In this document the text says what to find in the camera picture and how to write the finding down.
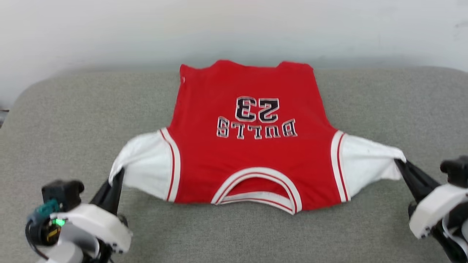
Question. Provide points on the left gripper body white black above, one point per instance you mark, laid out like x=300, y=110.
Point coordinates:
x=106, y=226

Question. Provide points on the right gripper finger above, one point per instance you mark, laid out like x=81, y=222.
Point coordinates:
x=424, y=177
x=415, y=190

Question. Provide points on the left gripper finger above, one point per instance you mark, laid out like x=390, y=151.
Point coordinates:
x=100, y=195
x=116, y=193

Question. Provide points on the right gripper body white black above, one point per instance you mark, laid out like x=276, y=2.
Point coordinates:
x=435, y=208

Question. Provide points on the red white basketball jersey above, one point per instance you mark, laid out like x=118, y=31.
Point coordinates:
x=252, y=157

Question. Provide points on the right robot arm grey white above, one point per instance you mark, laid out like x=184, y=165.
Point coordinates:
x=455, y=237

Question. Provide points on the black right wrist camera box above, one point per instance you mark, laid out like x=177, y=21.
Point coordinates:
x=457, y=170

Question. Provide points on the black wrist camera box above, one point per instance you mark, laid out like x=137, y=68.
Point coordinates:
x=457, y=170
x=62, y=193

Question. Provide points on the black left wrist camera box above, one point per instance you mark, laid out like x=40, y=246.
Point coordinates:
x=62, y=193

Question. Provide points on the teal left camera connector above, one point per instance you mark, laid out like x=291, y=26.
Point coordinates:
x=44, y=210

